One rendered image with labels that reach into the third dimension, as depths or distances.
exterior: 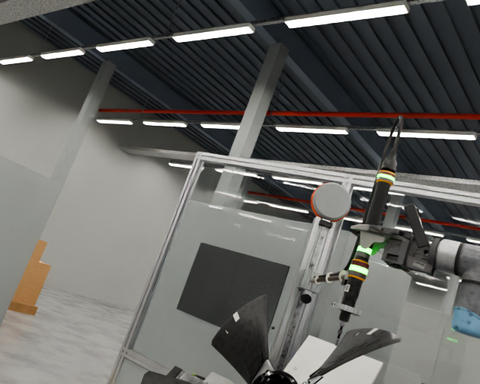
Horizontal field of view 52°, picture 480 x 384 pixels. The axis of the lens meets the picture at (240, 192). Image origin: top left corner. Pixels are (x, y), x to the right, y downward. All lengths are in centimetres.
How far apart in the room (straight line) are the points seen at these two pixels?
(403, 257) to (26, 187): 591
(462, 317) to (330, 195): 96
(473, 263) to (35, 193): 609
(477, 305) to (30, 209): 612
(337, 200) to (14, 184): 521
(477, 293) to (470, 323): 6
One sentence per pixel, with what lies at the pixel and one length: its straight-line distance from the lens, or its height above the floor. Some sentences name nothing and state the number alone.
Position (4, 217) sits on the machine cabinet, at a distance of 670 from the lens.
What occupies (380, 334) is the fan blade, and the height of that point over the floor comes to 143.
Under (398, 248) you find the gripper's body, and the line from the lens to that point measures 123.
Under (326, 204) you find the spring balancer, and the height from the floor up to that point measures 186.
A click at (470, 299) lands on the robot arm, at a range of 116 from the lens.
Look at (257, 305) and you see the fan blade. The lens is 148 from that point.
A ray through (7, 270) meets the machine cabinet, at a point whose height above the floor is 78.
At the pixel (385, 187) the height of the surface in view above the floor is 178.
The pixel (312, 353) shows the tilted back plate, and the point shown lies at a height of 131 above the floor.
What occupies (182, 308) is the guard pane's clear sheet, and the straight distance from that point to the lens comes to 240.
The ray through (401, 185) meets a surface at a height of 203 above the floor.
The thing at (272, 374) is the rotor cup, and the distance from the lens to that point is 128.
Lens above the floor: 139
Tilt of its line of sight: 12 degrees up
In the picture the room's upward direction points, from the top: 20 degrees clockwise
